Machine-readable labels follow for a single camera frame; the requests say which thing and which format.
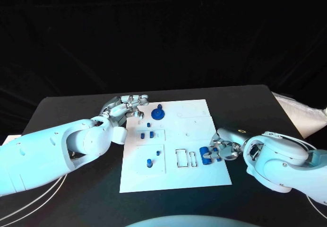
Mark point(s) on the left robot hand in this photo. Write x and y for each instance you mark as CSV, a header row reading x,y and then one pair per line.
x,y
120,110

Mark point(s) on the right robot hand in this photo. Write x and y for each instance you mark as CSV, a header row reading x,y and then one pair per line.
x,y
229,136

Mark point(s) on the thick blue cylinder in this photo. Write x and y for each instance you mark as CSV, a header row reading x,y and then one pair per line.
x,y
203,150

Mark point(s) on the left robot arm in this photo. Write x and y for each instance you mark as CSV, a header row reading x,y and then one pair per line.
x,y
38,156

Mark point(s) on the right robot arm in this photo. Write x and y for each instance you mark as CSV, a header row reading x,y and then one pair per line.
x,y
281,168

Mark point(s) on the white task board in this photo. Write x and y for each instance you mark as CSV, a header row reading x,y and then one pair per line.
x,y
179,177

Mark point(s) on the small blue plug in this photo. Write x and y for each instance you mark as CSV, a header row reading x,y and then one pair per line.
x,y
143,135

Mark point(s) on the white cloth bundle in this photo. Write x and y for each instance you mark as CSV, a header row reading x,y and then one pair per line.
x,y
299,115

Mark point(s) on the long blue peg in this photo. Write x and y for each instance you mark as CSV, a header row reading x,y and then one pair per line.
x,y
149,163

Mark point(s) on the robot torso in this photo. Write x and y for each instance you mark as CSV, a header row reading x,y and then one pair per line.
x,y
189,222

